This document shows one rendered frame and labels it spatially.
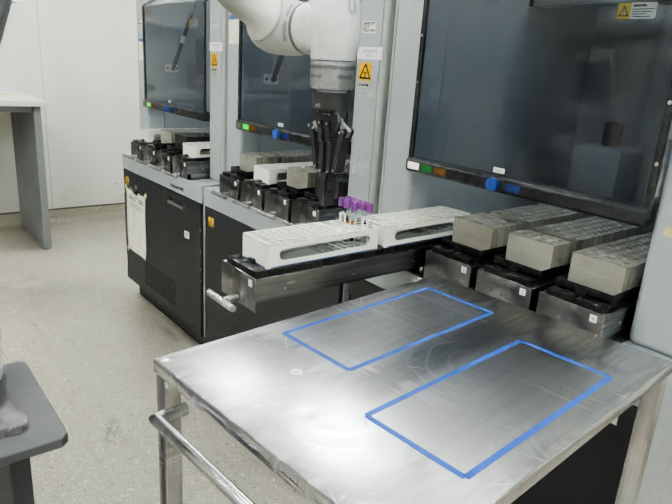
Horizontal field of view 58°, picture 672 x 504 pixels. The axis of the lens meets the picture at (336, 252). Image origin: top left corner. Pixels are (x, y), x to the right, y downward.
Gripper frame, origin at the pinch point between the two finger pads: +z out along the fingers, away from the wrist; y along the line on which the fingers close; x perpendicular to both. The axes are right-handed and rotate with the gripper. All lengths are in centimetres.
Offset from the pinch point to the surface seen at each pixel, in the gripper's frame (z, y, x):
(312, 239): 8.8, 5.1, -7.3
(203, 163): 15, -119, 31
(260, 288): 16.3, 6.7, -20.6
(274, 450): 13, 55, -49
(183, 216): 37, -123, 24
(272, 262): 12.1, 5.0, -16.9
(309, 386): 13, 46, -38
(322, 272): 15.7, 6.8, -5.7
